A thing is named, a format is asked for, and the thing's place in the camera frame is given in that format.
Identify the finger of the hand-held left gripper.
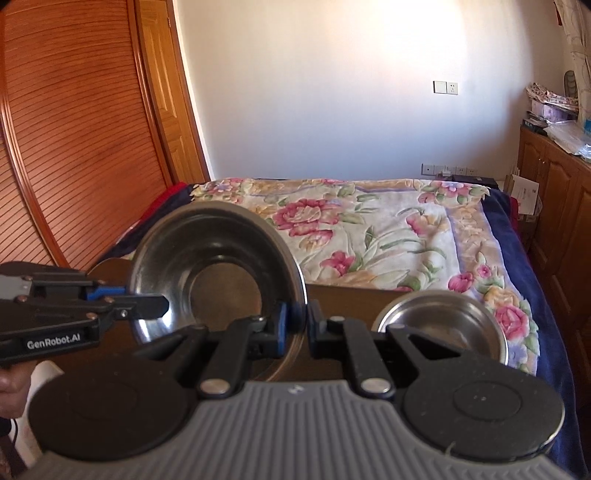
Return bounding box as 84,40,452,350
33,272,127,302
85,295,170,334

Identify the white paper envelope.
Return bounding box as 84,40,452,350
505,173,541,216

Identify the wooden louvered wardrobe door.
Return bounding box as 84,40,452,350
0,0,182,274

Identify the black flat box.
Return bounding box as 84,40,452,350
436,172,499,190

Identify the floral blanket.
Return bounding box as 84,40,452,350
189,178,541,376

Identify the large steel bowl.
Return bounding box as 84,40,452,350
127,202,308,381

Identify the clear plastic bag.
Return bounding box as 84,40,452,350
545,119,591,163

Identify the white plastic object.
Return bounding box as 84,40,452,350
27,360,62,386

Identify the person's left hand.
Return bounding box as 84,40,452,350
0,361,32,419

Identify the row of low wall sockets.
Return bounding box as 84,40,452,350
421,162,481,177

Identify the black cable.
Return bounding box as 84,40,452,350
7,415,21,467

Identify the wooden cabinet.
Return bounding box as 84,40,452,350
510,124,591,344

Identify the patterned fabric box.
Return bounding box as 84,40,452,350
526,83,581,123

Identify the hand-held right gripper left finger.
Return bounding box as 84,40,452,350
134,302,294,400

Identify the patterned curtain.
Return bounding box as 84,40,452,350
554,0,591,121

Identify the small steel bowl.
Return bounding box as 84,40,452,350
370,291,509,368

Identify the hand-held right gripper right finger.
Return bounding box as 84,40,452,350
306,300,465,398

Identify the wooden panel door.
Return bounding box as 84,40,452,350
135,0,213,186

